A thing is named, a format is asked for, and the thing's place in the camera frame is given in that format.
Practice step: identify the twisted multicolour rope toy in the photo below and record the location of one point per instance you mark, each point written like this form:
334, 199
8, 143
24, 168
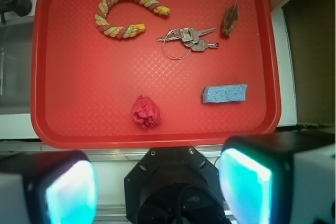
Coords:
131, 31

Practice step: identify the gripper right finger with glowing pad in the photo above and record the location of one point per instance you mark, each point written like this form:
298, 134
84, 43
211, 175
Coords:
285, 177

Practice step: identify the red plastic tray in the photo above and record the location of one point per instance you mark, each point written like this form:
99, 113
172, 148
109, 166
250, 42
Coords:
85, 83

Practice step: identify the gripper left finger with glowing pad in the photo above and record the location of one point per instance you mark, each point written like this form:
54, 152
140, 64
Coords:
48, 187

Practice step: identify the black clamp knob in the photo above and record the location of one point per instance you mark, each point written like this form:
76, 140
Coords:
20, 7

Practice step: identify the blue sponge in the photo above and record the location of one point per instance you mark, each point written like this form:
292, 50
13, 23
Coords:
225, 93

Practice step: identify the silver key bunch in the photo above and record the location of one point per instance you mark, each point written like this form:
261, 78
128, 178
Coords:
190, 38

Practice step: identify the crumpled red paper ball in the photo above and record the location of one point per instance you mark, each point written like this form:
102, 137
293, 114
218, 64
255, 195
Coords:
146, 113

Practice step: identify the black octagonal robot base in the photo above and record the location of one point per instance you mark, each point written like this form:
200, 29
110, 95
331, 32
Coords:
174, 185

